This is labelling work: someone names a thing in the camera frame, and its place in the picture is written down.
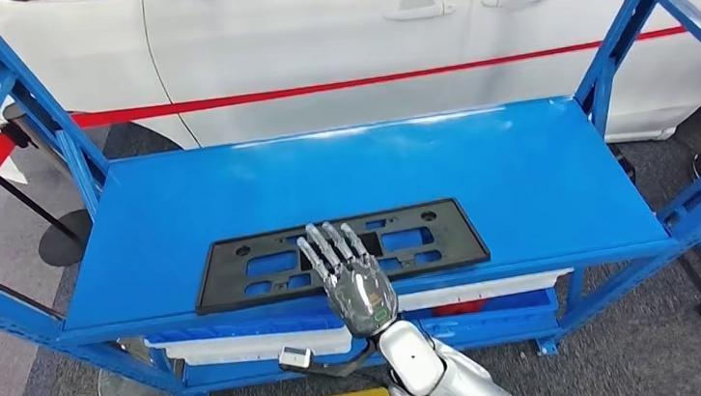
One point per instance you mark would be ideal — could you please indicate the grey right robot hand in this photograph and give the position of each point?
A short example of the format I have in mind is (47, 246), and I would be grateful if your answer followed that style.
(359, 292)

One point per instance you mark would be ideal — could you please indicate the black plastic plate bracket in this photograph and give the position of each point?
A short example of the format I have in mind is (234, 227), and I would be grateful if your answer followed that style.
(457, 241)

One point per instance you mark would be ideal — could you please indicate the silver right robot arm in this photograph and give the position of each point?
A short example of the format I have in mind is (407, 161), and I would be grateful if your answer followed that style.
(445, 380)

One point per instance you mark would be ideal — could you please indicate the blue metal shelf rack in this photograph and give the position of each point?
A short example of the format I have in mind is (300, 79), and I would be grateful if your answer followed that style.
(450, 161)

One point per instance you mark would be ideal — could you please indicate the red plastic item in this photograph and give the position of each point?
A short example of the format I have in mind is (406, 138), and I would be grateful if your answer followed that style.
(457, 308)

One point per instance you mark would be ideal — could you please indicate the white car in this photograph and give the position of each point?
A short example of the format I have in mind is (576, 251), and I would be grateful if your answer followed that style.
(309, 33)

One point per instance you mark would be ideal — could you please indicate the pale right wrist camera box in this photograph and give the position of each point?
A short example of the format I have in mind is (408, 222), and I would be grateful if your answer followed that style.
(295, 358)

